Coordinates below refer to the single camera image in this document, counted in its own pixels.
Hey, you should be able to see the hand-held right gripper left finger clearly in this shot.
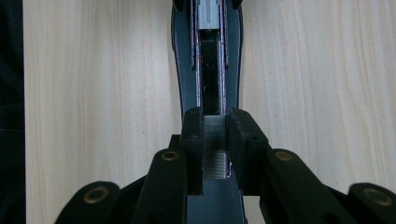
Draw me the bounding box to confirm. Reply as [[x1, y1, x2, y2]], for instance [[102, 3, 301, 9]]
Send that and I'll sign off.
[[179, 106, 205, 196]]

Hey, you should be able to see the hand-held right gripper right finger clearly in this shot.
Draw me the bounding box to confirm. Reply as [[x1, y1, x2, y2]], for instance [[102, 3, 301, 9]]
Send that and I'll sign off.
[[226, 107, 271, 197]]

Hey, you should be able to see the silver staple strip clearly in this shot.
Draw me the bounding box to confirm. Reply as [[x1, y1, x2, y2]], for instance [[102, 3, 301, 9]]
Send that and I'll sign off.
[[203, 114, 229, 181]]

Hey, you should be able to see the dark grey stapler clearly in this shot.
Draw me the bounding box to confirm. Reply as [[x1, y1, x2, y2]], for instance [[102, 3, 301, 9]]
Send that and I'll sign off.
[[170, 0, 248, 224]]

